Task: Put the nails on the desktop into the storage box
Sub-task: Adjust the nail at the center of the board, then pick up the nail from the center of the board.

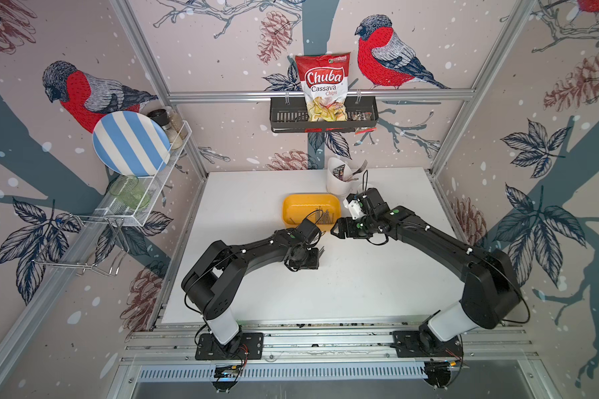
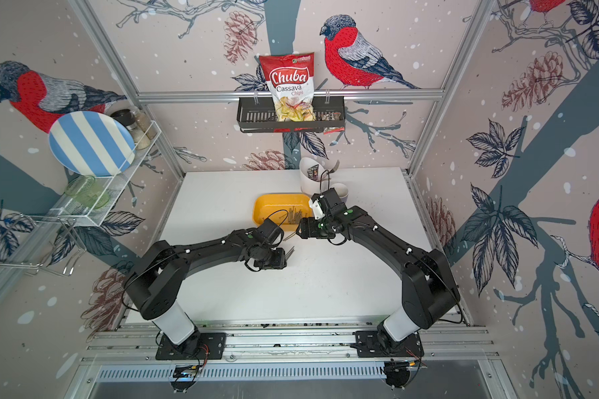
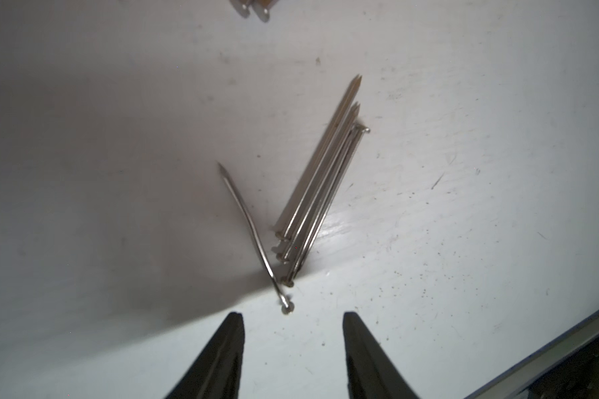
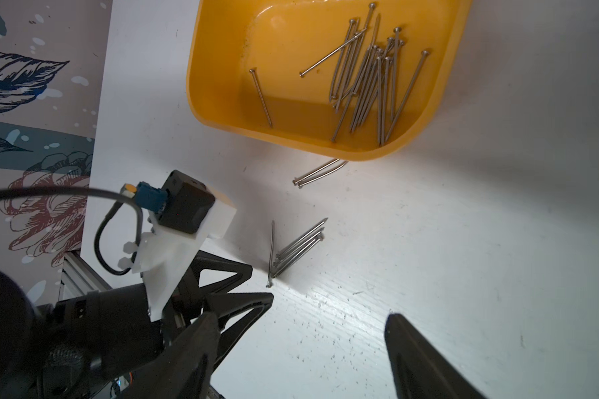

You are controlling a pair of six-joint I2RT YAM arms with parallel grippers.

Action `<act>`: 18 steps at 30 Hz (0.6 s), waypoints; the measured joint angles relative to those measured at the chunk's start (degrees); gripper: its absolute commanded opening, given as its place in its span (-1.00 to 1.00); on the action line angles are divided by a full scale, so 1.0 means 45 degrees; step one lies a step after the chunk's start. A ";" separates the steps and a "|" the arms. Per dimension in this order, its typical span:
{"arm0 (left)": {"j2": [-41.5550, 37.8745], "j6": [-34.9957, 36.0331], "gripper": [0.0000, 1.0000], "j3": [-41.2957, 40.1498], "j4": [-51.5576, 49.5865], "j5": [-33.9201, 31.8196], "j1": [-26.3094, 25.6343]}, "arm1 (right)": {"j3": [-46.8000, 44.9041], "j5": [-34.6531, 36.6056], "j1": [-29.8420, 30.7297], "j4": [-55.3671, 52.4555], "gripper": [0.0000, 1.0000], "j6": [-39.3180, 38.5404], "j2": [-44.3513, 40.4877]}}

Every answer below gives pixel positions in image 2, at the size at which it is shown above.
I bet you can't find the steel nail pile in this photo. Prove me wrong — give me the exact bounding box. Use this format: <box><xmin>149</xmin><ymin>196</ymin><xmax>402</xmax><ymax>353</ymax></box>
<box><xmin>286</xmin><ymin>246</ymin><xmax>295</xmax><ymax>260</ymax></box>

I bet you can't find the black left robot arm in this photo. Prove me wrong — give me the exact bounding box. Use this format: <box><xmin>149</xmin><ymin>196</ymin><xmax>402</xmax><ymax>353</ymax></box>
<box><xmin>123</xmin><ymin>219</ymin><xmax>287</xmax><ymax>346</ymax></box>

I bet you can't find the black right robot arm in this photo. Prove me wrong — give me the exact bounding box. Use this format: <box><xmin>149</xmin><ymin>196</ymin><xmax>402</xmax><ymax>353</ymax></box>
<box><xmin>296</xmin><ymin>189</ymin><xmax>460</xmax><ymax>352</ymax></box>

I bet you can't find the yellow plastic storage box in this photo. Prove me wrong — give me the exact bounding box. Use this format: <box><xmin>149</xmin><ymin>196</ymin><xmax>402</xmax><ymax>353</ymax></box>
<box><xmin>253</xmin><ymin>193</ymin><xmax>313</xmax><ymax>231</ymax></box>

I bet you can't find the white cutlery holder cup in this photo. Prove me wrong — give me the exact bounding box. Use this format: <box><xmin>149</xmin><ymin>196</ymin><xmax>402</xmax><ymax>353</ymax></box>
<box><xmin>299</xmin><ymin>157</ymin><xmax>329</xmax><ymax>196</ymax></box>

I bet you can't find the purple mug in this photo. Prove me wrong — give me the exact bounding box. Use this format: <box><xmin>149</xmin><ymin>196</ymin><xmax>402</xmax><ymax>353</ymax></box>
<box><xmin>332</xmin><ymin>183</ymin><xmax>349</xmax><ymax>202</ymax></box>

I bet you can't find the red Chuba chips bag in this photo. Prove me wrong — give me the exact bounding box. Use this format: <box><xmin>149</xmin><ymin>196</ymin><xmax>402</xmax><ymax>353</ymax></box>
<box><xmin>260</xmin><ymin>53</ymin><xmax>315</xmax><ymax>122</ymax></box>

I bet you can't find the dark lid spice jar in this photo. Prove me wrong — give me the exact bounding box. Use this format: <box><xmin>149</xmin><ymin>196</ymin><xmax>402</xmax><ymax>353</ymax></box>
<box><xmin>110</xmin><ymin>109</ymin><xmax>144</xmax><ymax>144</ymax></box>

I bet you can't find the blue white striped plate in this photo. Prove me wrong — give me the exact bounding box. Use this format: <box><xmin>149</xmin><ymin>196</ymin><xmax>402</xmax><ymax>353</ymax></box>
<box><xmin>49</xmin><ymin>111</ymin><xmax>136</xmax><ymax>177</ymax></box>

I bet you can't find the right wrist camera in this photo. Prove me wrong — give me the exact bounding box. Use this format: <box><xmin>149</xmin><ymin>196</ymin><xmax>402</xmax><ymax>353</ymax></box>
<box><xmin>309</xmin><ymin>194</ymin><xmax>324</xmax><ymax>220</ymax></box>

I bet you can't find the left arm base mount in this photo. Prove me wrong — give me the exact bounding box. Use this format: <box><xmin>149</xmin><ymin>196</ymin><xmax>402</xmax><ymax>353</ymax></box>
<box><xmin>155</xmin><ymin>331</ymin><xmax>227</xmax><ymax>361</ymax></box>

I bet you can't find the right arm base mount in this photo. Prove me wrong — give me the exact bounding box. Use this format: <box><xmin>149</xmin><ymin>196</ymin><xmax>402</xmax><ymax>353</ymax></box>
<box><xmin>350</xmin><ymin>330</ymin><xmax>424</xmax><ymax>358</ymax></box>

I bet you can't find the black wall basket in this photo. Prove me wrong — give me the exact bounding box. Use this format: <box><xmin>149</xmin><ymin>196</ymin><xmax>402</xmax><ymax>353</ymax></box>
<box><xmin>236</xmin><ymin>96</ymin><xmax>346</xmax><ymax>133</ymax></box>

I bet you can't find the clear wire dish rack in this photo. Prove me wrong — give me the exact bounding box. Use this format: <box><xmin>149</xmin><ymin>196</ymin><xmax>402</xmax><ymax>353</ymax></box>
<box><xmin>0</xmin><ymin>121</ymin><xmax>162</xmax><ymax>277</ymax></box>

